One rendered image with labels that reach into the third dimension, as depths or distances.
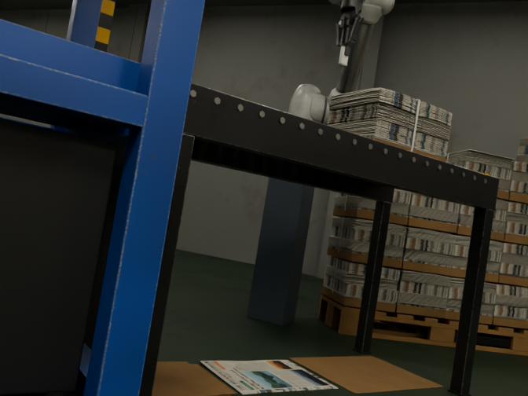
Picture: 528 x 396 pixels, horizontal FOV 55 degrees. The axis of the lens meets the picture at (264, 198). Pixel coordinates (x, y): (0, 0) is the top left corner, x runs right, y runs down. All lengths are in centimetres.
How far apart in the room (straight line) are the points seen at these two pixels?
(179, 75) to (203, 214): 525
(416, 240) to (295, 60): 376
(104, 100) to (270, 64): 536
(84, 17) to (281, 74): 444
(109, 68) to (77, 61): 6
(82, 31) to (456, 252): 212
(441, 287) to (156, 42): 225
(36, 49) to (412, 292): 224
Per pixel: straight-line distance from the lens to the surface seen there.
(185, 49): 100
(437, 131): 200
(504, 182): 308
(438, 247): 285
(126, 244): 94
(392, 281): 276
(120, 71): 110
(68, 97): 92
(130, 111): 94
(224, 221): 606
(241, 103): 127
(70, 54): 108
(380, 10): 255
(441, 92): 570
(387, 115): 183
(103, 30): 190
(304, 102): 271
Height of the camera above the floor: 51
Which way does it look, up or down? 3 degrees up
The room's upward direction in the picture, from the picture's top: 9 degrees clockwise
